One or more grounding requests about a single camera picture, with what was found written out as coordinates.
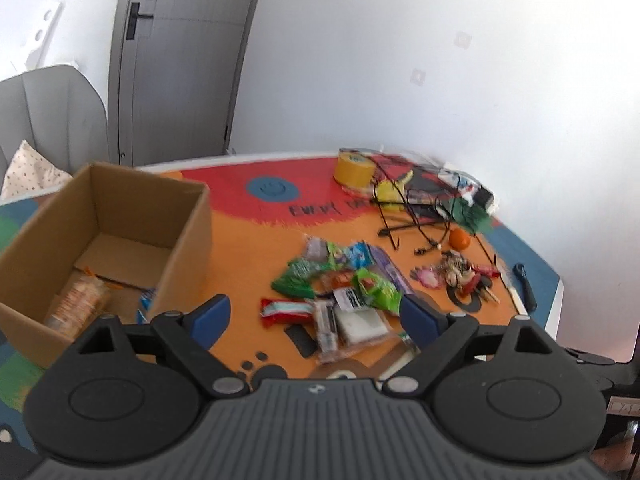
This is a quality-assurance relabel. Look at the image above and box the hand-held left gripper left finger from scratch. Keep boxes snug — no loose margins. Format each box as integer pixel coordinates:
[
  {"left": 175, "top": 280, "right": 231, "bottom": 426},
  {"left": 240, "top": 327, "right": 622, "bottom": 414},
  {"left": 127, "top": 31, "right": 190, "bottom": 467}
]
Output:
[{"left": 75, "top": 294, "right": 248, "bottom": 397}]

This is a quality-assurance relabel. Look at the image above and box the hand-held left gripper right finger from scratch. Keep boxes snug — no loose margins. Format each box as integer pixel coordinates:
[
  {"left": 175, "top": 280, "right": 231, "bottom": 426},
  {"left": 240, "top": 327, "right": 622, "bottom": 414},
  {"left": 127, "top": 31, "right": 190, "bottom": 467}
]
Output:
[{"left": 382, "top": 294, "right": 556, "bottom": 395}]

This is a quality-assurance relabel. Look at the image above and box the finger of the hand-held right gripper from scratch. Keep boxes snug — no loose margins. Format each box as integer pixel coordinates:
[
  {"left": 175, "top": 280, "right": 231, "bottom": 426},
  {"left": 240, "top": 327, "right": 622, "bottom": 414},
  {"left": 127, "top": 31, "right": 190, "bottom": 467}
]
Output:
[{"left": 562, "top": 347, "right": 618, "bottom": 366}]

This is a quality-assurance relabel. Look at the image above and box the bright green snack packet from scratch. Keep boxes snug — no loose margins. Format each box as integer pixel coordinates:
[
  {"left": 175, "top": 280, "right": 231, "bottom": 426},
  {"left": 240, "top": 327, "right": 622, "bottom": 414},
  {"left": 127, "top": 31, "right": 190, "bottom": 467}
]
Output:
[{"left": 352, "top": 269, "right": 403, "bottom": 317}]

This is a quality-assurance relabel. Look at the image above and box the purple snack packet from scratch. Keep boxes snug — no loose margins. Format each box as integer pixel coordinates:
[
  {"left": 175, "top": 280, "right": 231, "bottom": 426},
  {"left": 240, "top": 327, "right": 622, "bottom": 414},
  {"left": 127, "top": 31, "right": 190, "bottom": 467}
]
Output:
[{"left": 367, "top": 246, "right": 416, "bottom": 296}]

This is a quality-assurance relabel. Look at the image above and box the red white snack packet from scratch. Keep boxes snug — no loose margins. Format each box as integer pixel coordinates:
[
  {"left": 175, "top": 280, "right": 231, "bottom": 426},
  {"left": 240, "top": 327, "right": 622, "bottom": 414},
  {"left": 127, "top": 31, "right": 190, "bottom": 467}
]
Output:
[{"left": 260, "top": 297, "right": 316, "bottom": 328}]

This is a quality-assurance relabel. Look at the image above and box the black white label packet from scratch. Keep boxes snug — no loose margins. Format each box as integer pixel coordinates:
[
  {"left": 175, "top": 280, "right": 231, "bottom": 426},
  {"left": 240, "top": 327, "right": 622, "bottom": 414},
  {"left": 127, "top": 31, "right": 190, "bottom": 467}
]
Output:
[{"left": 332, "top": 286, "right": 368, "bottom": 311}]

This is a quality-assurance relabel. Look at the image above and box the brown cardboard box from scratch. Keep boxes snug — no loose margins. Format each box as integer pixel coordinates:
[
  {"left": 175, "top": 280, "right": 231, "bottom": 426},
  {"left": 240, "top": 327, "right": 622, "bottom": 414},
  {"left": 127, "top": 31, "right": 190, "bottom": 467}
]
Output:
[{"left": 0, "top": 161, "right": 213, "bottom": 370}]

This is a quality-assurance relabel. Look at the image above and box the dark green candy packet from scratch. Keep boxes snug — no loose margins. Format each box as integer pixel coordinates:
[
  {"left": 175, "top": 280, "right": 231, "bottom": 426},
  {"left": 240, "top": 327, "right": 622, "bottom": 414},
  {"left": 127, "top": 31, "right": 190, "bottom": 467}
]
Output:
[{"left": 271, "top": 257, "right": 331, "bottom": 300}]

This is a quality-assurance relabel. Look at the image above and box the clear long snack packet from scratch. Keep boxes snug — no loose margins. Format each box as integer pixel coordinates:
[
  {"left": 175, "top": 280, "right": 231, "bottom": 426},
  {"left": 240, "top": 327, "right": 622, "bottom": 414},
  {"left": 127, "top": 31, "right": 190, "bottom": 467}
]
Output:
[{"left": 312, "top": 300, "right": 346, "bottom": 365}]

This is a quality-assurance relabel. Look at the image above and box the key bunch with charms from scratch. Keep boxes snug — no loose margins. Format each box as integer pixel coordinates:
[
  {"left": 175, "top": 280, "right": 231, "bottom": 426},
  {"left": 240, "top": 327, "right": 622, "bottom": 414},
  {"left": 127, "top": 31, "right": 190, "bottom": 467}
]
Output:
[{"left": 411, "top": 251, "right": 501, "bottom": 306}]

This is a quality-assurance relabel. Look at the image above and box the blue white snack packet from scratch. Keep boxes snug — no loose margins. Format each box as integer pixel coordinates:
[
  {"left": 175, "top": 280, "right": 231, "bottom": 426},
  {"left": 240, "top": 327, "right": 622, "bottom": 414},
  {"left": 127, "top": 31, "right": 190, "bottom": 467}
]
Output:
[{"left": 137, "top": 287, "right": 158, "bottom": 323}]

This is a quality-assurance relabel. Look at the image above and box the blue green snack packet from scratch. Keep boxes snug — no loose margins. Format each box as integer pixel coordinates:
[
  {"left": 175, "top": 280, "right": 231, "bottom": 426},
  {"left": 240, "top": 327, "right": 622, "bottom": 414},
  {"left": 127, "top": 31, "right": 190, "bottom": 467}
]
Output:
[{"left": 327, "top": 241, "right": 373, "bottom": 271}]

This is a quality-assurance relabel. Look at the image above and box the white thin stick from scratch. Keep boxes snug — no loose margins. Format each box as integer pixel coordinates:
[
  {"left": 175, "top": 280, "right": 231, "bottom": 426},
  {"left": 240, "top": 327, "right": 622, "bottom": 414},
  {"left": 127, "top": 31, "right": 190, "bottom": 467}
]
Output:
[{"left": 495, "top": 255, "right": 528, "bottom": 313}]

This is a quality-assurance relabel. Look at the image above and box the yellow plush toy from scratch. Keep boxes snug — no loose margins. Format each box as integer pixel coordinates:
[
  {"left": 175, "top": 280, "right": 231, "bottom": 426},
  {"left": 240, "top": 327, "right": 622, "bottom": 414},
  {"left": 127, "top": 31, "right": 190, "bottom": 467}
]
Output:
[{"left": 375, "top": 170, "right": 415, "bottom": 211}]

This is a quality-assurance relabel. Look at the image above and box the brown biscuit packet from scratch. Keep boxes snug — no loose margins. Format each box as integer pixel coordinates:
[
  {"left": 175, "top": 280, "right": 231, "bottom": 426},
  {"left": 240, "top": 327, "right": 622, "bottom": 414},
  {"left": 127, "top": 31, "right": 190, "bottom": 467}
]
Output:
[{"left": 44, "top": 275, "right": 112, "bottom": 338}]

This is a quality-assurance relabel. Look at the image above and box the white power strip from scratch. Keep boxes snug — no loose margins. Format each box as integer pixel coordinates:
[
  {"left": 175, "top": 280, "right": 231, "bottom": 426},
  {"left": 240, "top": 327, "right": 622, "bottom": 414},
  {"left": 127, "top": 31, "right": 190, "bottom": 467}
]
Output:
[{"left": 440, "top": 162, "right": 498, "bottom": 211}]

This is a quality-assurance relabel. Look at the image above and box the yellow tape roll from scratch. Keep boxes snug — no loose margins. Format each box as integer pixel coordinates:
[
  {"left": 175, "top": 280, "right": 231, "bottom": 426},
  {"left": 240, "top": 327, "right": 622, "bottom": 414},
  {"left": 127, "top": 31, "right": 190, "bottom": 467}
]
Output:
[{"left": 333, "top": 152, "right": 377, "bottom": 192}]

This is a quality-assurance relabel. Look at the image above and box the dotted white cushion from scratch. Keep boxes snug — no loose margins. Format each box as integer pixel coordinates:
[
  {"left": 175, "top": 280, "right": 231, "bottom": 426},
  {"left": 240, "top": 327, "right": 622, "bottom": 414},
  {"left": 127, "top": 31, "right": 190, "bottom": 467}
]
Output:
[{"left": 0, "top": 140, "right": 75, "bottom": 200}]

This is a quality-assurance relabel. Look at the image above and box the grey door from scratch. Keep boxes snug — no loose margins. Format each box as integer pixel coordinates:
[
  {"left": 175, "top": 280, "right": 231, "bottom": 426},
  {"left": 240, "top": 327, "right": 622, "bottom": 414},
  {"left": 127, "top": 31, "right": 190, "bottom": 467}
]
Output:
[{"left": 109, "top": 0, "right": 271, "bottom": 167}]

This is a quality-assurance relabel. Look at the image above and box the grey chair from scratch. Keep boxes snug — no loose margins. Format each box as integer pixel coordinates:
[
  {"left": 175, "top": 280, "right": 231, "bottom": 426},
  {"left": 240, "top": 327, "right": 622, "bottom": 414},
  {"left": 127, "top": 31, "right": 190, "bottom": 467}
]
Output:
[{"left": 0, "top": 64, "right": 110, "bottom": 186}]

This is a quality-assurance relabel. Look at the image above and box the black wire stand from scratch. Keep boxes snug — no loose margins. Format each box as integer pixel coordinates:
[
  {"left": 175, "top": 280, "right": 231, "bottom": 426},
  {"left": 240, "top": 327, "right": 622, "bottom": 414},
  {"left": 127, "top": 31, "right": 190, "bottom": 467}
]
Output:
[{"left": 370, "top": 157, "right": 481, "bottom": 251}]

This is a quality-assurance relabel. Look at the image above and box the black door handle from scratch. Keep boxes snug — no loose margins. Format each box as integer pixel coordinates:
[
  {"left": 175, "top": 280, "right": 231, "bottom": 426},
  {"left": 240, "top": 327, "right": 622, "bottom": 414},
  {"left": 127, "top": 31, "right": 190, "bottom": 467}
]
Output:
[{"left": 126, "top": 2, "right": 155, "bottom": 41}]

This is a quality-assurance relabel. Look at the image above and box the white wall rack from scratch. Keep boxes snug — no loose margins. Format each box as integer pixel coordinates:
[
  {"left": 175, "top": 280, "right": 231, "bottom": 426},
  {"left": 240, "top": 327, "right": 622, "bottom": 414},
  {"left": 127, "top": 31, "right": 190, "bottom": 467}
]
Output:
[{"left": 22, "top": 0, "right": 66, "bottom": 71}]

